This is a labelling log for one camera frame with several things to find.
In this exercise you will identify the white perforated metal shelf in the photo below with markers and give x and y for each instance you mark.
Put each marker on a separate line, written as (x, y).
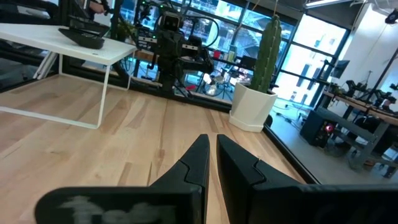
(37, 37)

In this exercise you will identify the person's hand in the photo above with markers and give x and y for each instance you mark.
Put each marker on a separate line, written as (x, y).
(97, 7)

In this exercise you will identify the red floor object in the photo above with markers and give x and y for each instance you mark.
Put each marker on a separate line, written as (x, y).
(191, 87)

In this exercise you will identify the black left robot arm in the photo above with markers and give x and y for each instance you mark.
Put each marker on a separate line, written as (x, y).
(199, 59)

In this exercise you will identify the black ceiling spotlight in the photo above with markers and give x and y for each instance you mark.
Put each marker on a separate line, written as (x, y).
(392, 16)

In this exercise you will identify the black monitor on arm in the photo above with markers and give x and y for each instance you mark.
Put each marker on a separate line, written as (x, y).
(341, 68)

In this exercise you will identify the green cactus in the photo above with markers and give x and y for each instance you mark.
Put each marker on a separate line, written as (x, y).
(267, 53)

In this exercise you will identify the wooden workbench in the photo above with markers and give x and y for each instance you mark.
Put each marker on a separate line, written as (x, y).
(373, 113)

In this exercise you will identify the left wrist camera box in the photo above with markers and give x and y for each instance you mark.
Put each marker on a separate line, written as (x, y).
(171, 22)

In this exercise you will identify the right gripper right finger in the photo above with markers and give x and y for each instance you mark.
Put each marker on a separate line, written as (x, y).
(242, 186)

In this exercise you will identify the black teardrop mini plate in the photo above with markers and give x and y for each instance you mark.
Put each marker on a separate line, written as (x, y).
(82, 40)

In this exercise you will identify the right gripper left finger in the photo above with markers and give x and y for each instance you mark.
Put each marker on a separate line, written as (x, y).
(192, 174)

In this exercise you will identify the black background robot arm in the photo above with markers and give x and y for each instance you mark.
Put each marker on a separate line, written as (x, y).
(382, 95)
(353, 85)

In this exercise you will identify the black deep square mini bowl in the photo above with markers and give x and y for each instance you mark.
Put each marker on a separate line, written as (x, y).
(93, 25)

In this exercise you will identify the black desktop computer tower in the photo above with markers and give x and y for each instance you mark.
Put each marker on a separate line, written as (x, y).
(314, 127)

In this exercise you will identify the white floor fan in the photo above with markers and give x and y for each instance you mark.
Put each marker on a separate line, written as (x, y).
(212, 90)

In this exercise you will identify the person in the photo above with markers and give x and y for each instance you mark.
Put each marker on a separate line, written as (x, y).
(74, 9)

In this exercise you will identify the red cup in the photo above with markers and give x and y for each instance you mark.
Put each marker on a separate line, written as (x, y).
(217, 54)

